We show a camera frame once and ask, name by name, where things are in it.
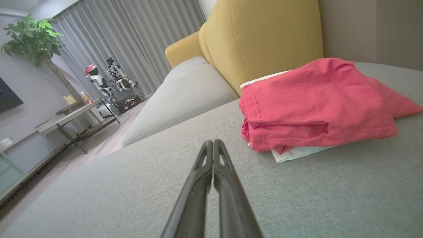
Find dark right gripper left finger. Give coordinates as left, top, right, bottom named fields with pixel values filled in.
left=160, top=139, right=213, bottom=238

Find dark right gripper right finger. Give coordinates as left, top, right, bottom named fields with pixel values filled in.
left=213, top=139, right=264, bottom=238

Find red shirt with white sleeves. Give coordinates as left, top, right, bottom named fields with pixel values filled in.
left=238, top=58, right=423, bottom=164

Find large grey sofa seat cushion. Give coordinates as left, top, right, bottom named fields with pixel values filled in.
left=0, top=62, right=423, bottom=238

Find long grey sofa seat cushion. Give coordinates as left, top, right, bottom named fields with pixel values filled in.
left=122, top=63, right=239, bottom=148

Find small grey sofa seat cushion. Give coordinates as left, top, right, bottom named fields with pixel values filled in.
left=163, top=56, right=210, bottom=84

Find white black toy robot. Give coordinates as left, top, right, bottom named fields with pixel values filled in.
left=105, top=56, right=139, bottom=92

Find wooden coffee table black legs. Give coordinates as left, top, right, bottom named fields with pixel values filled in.
left=36, top=98, right=121, bottom=155

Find narrow yellow sofa back cushion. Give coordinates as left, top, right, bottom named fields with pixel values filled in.
left=164, top=31, right=206, bottom=69

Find white toy robot red hat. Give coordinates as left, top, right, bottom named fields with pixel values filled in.
left=85, top=64, right=113, bottom=98

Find low pale television cabinet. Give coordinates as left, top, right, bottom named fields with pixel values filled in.
left=0, top=114, right=86, bottom=204

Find wide yellow sofa back cushion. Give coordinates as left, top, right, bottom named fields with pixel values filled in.
left=198, top=0, right=324, bottom=97

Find grey pleated curtain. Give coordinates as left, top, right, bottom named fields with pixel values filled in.
left=50, top=0, right=207, bottom=99

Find black television screen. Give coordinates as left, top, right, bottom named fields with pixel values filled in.
left=0, top=77, right=24, bottom=113

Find green potted indoor tree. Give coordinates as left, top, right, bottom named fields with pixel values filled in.
left=1, top=14, right=83, bottom=101

